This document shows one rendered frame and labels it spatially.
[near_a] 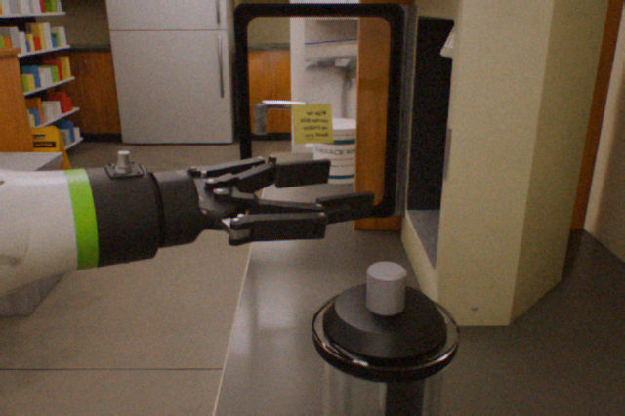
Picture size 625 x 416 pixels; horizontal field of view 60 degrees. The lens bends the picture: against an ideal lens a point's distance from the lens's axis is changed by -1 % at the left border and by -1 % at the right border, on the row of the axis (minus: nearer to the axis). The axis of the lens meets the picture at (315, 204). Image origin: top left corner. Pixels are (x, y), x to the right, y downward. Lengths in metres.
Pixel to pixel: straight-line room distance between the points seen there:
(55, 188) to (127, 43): 5.37
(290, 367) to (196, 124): 5.15
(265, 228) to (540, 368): 0.44
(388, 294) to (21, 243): 0.29
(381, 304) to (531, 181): 0.44
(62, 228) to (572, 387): 0.62
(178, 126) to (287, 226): 5.34
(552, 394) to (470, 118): 0.36
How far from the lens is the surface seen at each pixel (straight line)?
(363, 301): 0.42
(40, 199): 0.50
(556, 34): 0.78
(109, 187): 0.51
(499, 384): 0.76
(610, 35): 1.21
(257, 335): 0.82
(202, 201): 0.55
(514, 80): 0.75
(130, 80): 5.89
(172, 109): 5.83
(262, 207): 0.55
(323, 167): 0.67
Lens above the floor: 1.39
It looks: 20 degrees down
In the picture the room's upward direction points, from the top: straight up
